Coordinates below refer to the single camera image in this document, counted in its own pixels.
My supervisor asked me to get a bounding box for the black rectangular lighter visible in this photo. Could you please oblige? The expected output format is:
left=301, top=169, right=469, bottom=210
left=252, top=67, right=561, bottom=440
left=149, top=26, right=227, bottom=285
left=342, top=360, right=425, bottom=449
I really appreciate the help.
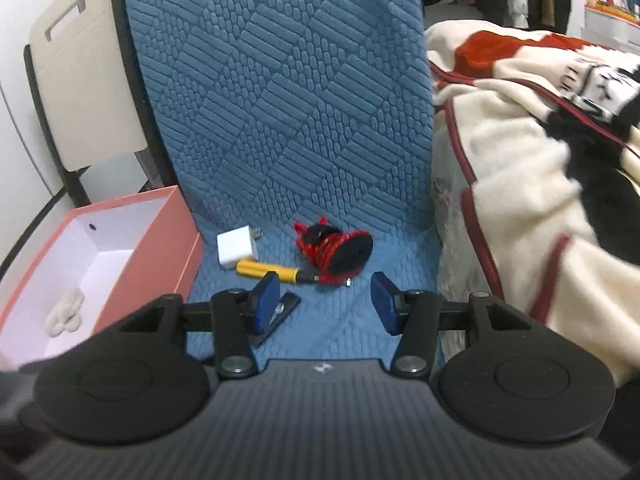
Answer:
left=248, top=292, right=302, bottom=349

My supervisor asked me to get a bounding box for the red black toy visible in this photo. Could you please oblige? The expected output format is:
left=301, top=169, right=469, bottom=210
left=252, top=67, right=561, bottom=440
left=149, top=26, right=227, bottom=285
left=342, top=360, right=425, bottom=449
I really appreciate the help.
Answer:
left=293, top=217, right=374, bottom=285

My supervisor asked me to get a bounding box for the floral lace bed cover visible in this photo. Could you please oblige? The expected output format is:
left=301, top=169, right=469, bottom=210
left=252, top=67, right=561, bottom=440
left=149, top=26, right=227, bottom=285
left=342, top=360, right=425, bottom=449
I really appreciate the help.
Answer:
left=431, top=105, right=506, bottom=301

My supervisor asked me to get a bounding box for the white charger with prongs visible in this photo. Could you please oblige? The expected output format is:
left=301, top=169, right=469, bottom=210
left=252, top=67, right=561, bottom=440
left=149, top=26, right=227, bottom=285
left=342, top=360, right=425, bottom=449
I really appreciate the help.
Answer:
left=216, top=226, right=262, bottom=270

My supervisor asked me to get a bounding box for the pink storage box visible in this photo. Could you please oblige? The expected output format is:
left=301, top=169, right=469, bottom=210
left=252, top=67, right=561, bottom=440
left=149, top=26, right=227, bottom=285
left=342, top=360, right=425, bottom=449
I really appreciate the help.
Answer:
left=1, top=186, right=204, bottom=370

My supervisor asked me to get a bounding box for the cream red trimmed blanket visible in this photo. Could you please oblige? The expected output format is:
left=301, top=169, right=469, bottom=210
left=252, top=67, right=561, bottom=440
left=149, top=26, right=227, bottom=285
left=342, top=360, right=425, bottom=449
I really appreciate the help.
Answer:
left=424, top=20, right=639, bottom=385

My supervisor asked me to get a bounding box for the blue textured chair cushion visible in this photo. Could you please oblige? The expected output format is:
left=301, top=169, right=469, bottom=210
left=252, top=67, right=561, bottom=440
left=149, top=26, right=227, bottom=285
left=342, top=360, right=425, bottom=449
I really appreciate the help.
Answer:
left=125, top=0, right=440, bottom=362

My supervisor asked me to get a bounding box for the white desk with items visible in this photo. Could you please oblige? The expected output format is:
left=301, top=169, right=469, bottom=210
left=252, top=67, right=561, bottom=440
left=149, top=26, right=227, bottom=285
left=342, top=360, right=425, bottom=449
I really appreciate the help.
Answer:
left=582, top=0, right=640, bottom=54

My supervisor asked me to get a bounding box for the yellow handled screwdriver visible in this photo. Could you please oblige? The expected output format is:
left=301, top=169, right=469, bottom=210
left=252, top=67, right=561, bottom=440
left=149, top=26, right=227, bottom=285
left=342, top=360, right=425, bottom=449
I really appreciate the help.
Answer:
left=235, top=258, right=354, bottom=288

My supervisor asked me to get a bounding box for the cream chair with black frame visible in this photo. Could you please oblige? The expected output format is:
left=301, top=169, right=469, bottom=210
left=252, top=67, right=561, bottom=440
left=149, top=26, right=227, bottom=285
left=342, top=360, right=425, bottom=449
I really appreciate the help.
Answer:
left=23, top=0, right=177, bottom=207

